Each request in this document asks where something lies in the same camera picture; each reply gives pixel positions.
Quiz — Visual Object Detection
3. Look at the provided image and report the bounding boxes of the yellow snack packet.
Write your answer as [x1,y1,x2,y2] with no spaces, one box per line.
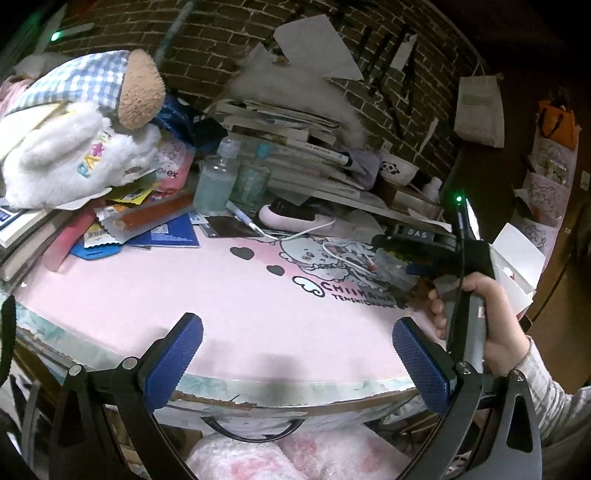
[108,182,155,204]

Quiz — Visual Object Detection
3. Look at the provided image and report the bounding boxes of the white barcode sachet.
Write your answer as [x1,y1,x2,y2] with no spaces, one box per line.
[83,222,127,247]

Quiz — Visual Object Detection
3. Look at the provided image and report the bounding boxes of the pink fluffy rug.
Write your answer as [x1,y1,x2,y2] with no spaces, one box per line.
[185,427,416,480]

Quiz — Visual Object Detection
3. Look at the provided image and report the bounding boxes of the brown cardboard box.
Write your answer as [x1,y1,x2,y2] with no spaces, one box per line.
[383,180,444,217]

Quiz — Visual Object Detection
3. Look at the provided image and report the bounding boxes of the pink tissue packet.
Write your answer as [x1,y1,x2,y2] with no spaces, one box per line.
[154,138,197,195]

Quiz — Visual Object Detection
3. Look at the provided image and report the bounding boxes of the plush bear with checkered hood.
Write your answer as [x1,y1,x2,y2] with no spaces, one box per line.
[0,48,166,132]

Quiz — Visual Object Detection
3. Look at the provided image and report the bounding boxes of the white paper strip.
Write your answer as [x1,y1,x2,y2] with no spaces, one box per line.
[418,117,439,155]

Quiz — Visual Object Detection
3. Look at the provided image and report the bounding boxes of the teal pole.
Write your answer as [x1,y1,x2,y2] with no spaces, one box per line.
[154,0,199,65]

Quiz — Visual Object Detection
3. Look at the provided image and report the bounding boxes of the black card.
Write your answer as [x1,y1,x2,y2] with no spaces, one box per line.
[201,215,262,238]

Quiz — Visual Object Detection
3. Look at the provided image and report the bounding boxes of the purple cloth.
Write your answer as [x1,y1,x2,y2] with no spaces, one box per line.
[342,150,384,190]

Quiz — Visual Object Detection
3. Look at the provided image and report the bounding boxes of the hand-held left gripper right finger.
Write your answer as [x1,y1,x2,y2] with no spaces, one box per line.
[392,317,543,480]

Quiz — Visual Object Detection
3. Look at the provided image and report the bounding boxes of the orange bag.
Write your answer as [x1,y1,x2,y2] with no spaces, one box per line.
[538,99,580,151]

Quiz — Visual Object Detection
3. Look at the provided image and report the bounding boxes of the brown ruler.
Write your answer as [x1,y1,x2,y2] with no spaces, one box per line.
[113,191,195,234]

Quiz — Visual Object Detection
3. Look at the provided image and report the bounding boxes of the black hanging straps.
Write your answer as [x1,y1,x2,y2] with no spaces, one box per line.
[355,21,419,139]

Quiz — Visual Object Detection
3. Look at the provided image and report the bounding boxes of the person's right hand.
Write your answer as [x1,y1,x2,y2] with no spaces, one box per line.
[427,272,532,377]

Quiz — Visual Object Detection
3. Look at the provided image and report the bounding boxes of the blue booklet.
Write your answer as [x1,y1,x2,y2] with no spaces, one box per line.
[124,212,200,250]

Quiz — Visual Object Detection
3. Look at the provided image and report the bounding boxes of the pink book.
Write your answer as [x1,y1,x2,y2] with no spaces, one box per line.
[44,212,98,273]

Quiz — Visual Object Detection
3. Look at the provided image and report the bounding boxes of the white fluffy fur item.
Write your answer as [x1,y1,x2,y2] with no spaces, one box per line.
[226,46,365,144]

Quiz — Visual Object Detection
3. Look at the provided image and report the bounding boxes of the white cardboard box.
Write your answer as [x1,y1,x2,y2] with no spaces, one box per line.
[489,223,546,319]

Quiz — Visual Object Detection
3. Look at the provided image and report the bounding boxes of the white pen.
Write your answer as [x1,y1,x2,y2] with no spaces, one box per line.
[226,203,259,229]

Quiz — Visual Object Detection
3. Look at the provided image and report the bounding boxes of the blue zigzag-edged sachet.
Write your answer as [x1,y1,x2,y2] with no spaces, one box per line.
[69,242,123,261]

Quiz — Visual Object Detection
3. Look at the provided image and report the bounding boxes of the clear plastic wrapper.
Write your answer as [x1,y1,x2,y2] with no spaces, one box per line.
[372,251,419,301]

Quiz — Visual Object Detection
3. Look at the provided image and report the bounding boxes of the small white paper note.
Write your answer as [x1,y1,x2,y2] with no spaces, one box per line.
[392,34,419,70]

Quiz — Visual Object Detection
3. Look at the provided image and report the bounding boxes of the white covered book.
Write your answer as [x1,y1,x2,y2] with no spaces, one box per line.
[0,203,51,247]

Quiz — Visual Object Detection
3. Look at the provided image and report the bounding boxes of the canvas tote bag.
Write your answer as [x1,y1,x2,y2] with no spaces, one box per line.
[454,74,505,148]

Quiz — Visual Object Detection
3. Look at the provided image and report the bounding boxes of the white fluffy lettered pouch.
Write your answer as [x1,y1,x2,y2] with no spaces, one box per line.
[0,99,162,208]

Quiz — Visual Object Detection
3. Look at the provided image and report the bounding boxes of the panda print bowl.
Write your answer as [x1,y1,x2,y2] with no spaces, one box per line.
[381,154,420,185]

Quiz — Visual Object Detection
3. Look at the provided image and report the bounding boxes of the blue snack bag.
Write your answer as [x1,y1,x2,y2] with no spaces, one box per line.
[152,95,232,148]

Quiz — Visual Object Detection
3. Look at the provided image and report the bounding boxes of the white charging cable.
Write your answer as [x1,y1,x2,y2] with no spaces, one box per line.
[249,222,375,273]

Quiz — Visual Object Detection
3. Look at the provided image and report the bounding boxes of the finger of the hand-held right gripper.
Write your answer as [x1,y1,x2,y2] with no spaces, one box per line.
[405,259,445,280]
[372,234,416,254]

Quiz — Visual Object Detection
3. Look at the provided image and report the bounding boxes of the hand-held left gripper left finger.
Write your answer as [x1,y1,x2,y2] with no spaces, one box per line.
[48,312,204,480]

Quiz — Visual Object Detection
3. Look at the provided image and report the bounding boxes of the white flat board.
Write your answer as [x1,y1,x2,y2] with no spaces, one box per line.
[272,182,453,232]

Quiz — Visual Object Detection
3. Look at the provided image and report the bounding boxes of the person's right forearm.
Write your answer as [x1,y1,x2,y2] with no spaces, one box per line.
[485,337,591,448]

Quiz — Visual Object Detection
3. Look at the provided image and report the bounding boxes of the white paper sheet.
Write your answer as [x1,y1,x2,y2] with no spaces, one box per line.
[273,14,365,81]

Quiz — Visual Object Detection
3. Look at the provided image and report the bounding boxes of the pink hairbrush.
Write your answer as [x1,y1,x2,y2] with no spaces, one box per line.
[257,196,354,234]

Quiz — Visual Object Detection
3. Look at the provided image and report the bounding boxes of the stack of books and magazines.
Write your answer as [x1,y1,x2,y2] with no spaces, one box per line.
[205,97,370,195]

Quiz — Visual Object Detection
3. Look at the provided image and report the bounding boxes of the white device with green light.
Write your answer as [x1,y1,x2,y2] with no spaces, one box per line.
[44,21,95,44]

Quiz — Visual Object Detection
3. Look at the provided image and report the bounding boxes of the clear flip-cap bottle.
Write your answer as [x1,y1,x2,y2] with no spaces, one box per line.
[194,137,241,215]

